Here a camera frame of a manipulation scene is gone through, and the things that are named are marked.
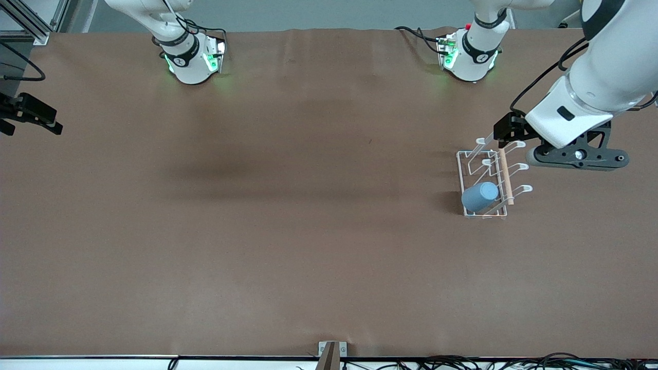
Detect brown camera mount post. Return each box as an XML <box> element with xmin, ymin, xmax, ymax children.
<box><xmin>315</xmin><ymin>342</ymin><xmax>341</xmax><ymax>370</ymax></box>

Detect light blue plastic cup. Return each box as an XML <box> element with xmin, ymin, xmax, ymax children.
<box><xmin>461</xmin><ymin>181</ymin><xmax>500</xmax><ymax>212</ymax></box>

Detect silver right base connector bracket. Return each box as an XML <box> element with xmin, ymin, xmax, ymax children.
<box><xmin>205</xmin><ymin>35</ymin><xmax>227</xmax><ymax>73</ymax></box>

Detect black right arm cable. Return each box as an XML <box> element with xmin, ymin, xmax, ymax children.
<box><xmin>0</xmin><ymin>41</ymin><xmax>46</xmax><ymax>82</ymax></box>

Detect aluminium frame extrusion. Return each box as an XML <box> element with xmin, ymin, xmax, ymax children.
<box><xmin>0</xmin><ymin>0</ymin><xmax>70</xmax><ymax>46</ymax></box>

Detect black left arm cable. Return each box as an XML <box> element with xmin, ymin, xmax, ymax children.
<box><xmin>510</xmin><ymin>37</ymin><xmax>589</xmax><ymax>116</ymax></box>

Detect silver base connector bracket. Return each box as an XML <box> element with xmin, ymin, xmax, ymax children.
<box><xmin>205</xmin><ymin>35</ymin><xmax>227</xmax><ymax>73</ymax></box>
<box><xmin>437</xmin><ymin>33</ymin><xmax>459</xmax><ymax>71</ymax></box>

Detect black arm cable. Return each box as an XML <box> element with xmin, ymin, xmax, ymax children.
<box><xmin>510</xmin><ymin>37</ymin><xmax>589</xmax><ymax>116</ymax></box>
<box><xmin>0</xmin><ymin>41</ymin><xmax>46</xmax><ymax>82</ymax></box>

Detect black left base cable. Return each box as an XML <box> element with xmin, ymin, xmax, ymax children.
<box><xmin>395</xmin><ymin>26</ymin><xmax>448</xmax><ymax>54</ymax></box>

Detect silver table edge bracket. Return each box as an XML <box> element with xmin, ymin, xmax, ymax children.
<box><xmin>318</xmin><ymin>341</ymin><xmax>348</xmax><ymax>358</ymax></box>

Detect silver left base connector bracket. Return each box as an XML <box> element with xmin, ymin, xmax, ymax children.
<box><xmin>437</xmin><ymin>33</ymin><xmax>459</xmax><ymax>71</ymax></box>

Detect black right base cables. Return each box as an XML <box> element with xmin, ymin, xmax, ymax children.
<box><xmin>152</xmin><ymin>0</ymin><xmax>228</xmax><ymax>52</ymax></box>

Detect brown table cover mat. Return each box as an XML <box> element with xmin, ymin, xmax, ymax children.
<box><xmin>0</xmin><ymin>27</ymin><xmax>658</xmax><ymax>359</ymax></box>

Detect white wire cup holder rack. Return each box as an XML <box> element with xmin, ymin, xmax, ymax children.
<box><xmin>456</xmin><ymin>135</ymin><xmax>534</xmax><ymax>220</ymax></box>

